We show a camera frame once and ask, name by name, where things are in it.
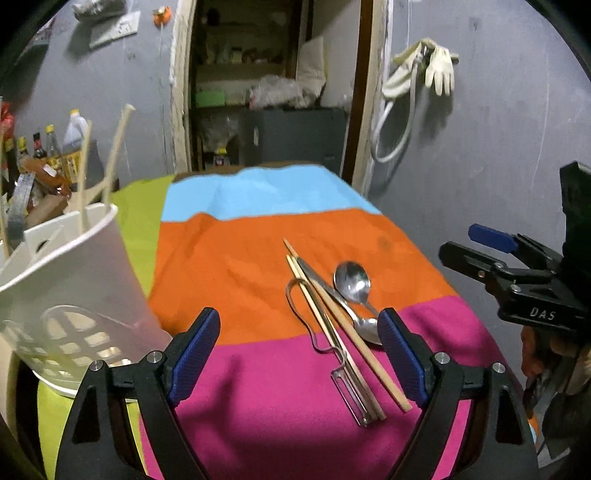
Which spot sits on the dark cap sauce bottle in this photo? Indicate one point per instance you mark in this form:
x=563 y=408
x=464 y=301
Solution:
x=39 y=150

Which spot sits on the red plastic bag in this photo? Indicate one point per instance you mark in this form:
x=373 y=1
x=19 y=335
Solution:
x=5 y=120

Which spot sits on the white plastic utensil basket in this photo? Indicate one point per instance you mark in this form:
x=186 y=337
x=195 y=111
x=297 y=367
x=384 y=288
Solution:
x=83 y=277

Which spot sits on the grey cabinet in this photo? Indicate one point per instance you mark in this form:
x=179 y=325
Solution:
x=295 y=136

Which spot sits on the wall socket panel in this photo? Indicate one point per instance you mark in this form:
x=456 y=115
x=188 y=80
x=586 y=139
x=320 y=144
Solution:
x=115 y=30

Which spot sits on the brown bottle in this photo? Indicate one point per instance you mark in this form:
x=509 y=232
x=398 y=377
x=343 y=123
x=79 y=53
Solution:
x=46 y=175

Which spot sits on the green box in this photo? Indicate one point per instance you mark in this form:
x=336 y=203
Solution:
x=210 y=98

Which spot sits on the person's right hand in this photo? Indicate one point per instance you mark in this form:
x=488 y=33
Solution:
x=535 y=346

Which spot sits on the orange wall hook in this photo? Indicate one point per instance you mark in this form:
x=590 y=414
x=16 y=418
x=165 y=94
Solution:
x=162 y=14

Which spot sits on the large oil jug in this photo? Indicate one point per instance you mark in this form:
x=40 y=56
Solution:
x=76 y=134

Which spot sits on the yellow cap clear bottle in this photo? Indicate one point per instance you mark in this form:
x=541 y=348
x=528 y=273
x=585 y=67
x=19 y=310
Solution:
x=54 y=145

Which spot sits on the clear plastic bag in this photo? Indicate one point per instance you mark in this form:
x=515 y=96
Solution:
x=281 y=92

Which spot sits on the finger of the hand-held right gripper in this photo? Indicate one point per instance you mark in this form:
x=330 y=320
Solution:
x=471 y=261
x=491 y=235

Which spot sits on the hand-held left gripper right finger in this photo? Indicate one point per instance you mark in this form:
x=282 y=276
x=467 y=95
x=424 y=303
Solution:
x=401 y=355

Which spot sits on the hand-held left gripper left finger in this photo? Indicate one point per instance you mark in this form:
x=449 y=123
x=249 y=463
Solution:
x=194 y=355

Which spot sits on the white pillow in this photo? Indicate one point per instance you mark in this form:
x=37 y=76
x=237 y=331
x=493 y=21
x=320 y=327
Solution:
x=313 y=64

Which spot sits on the steel spoon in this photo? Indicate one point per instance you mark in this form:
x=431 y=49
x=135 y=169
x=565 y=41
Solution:
x=352 y=281
x=369 y=330

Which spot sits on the wooden shelf unit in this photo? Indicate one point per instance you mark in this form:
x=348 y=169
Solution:
x=240 y=69

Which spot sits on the colourful striped cloth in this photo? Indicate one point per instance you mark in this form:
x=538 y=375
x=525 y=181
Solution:
x=258 y=230

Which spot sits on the wooden door frame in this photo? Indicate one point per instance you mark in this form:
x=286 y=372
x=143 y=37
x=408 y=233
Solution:
x=180 y=92

